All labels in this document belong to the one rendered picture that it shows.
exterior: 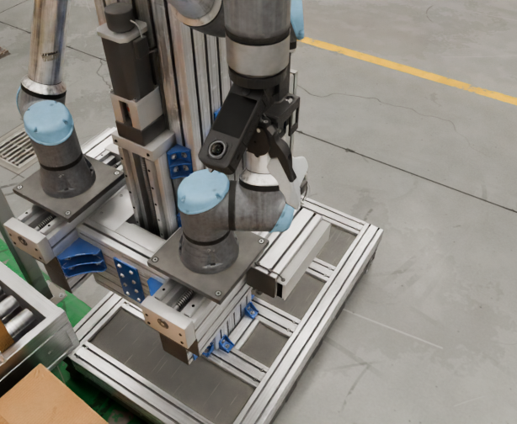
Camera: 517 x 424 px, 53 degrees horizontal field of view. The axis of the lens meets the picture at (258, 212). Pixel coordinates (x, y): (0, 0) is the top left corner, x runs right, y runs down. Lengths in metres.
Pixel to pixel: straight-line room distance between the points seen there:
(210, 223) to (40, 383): 0.86
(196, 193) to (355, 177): 2.05
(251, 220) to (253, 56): 0.60
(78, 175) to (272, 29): 1.01
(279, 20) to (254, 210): 0.61
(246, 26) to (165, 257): 0.83
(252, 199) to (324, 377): 1.31
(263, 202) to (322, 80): 2.86
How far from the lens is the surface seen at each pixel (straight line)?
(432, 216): 2.99
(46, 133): 1.43
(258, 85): 0.63
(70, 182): 1.51
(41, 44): 1.49
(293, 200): 0.72
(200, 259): 1.25
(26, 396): 1.79
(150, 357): 2.14
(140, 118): 1.26
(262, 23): 0.59
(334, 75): 4.01
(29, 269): 2.48
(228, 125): 0.64
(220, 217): 1.15
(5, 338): 1.86
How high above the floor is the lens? 2.05
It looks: 46 degrees down
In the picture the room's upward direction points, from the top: straight up
